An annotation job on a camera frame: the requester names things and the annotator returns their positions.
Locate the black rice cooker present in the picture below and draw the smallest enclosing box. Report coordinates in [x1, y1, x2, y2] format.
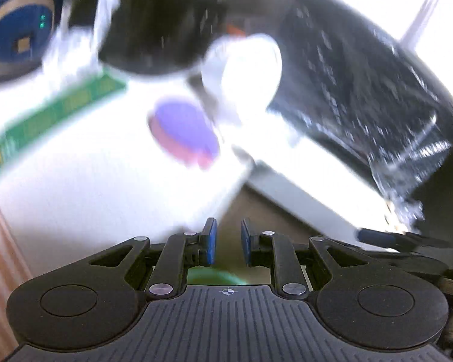
[66, 0, 250, 78]

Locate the crumpled clear plastic wrap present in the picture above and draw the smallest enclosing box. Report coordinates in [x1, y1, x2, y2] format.
[41, 0, 121, 87]

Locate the black plastic-wrapped tray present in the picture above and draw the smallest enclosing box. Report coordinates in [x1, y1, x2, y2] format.
[266, 0, 453, 234]

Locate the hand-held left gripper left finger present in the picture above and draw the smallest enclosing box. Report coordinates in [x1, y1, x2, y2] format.
[88, 218, 218, 299]

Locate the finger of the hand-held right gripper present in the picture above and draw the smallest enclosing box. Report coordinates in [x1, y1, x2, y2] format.
[357, 227, 453, 251]

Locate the orange striped towel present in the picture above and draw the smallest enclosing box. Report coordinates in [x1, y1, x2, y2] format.
[0, 192, 34, 359]

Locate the glass jar with orange lid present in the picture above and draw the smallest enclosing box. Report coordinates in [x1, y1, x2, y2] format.
[226, 23, 248, 38]

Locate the long green packet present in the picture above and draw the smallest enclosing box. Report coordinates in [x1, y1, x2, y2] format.
[0, 70, 129, 189]

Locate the blue rice cooker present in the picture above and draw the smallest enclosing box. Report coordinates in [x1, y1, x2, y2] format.
[0, 0, 66, 84]

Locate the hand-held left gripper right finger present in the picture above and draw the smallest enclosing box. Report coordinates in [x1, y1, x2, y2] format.
[240, 219, 368, 297]

